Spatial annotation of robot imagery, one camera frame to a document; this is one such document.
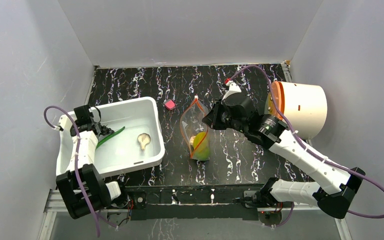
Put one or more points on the clear orange zip bag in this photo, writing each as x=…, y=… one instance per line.
x=191, y=122

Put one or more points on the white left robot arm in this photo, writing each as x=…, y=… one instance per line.
x=81, y=187

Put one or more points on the black grape bunch toy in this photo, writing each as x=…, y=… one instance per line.
x=105, y=130

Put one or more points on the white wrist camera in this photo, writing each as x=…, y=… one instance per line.
x=232, y=88
x=58, y=128

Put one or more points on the small pink cube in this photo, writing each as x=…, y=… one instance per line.
x=169, y=104

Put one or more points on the yellow starfruit toy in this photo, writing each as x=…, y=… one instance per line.
x=201, y=141

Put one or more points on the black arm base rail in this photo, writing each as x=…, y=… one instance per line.
x=220, y=201

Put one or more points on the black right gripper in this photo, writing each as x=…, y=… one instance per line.
x=214, y=116

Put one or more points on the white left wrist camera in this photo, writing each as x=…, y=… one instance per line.
x=58, y=128

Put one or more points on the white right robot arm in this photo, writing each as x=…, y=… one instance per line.
x=332, y=189

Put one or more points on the beige mushroom toy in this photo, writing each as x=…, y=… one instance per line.
x=144, y=139

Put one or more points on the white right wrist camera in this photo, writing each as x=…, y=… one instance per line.
x=232, y=88

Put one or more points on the beige garlic toy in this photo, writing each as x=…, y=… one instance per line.
x=192, y=140

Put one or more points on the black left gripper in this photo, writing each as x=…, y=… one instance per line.
x=74, y=127

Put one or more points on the green pear toy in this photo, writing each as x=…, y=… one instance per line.
x=201, y=154

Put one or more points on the white orange cylinder container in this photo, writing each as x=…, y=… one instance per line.
x=304, y=105

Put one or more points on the green chili pepper toy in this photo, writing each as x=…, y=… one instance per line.
x=108, y=137

